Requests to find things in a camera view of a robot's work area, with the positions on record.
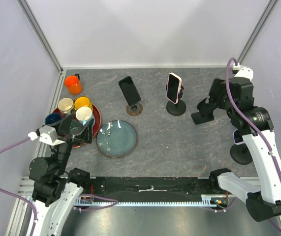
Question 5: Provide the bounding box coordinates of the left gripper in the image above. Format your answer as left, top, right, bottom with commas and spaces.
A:
48, 112, 94, 174

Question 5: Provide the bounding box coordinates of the lavender case phone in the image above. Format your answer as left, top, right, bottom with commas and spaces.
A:
233, 130, 244, 145

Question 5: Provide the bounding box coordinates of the black weighted phone stand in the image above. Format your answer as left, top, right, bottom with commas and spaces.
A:
230, 144, 252, 165

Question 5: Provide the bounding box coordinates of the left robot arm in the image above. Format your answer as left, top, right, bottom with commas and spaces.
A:
28, 115, 94, 236

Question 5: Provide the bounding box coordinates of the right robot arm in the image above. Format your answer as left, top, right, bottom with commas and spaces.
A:
199, 77, 281, 222

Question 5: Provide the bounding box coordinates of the black folding phone stand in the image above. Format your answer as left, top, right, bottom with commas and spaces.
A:
191, 95, 217, 125

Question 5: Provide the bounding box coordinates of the black round phone stand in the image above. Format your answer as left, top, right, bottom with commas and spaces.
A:
166, 86, 187, 116

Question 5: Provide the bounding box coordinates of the pink case phone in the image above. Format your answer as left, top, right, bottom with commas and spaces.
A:
166, 72, 182, 104

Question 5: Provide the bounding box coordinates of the black phone on wooden stand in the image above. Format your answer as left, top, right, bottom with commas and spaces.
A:
118, 76, 141, 106

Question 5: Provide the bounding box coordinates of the dark green mug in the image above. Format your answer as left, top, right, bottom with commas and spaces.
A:
69, 119, 83, 135

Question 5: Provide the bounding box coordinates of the light blue mug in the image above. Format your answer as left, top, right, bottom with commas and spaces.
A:
75, 106, 95, 125

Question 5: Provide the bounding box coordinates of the dark blue mug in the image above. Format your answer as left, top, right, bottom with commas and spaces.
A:
44, 113, 62, 127

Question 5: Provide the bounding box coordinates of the cream mug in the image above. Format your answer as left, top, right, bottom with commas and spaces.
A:
58, 97, 74, 115

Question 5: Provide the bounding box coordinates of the yellow mug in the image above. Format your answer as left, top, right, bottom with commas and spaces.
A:
74, 96, 93, 111

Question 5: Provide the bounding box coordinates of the teal ceramic plate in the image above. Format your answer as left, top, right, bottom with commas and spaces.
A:
96, 120, 138, 158

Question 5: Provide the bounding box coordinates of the orange mug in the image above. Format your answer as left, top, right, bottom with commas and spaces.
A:
64, 73, 83, 95

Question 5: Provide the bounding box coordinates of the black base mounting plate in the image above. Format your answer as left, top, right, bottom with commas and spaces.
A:
83, 177, 226, 203

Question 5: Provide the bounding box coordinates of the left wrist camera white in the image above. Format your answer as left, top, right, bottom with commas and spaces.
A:
28, 125, 58, 146

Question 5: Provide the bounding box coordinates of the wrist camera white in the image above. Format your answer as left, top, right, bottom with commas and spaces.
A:
28, 125, 58, 146
232, 63, 253, 81

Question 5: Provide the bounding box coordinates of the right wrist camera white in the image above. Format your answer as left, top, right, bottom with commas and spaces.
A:
232, 63, 253, 81

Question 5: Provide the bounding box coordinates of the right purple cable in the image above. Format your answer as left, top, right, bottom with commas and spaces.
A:
225, 57, 281, 234

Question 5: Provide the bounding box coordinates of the purple cable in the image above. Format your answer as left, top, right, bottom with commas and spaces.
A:
225, 57, 281, 234
0, 137, 38, 236

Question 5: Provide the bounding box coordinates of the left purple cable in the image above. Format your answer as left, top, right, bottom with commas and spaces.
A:
0, 137, 38, 236

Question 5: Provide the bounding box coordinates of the grey cable duct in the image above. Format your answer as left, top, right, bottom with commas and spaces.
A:
74, 195, 228, 208

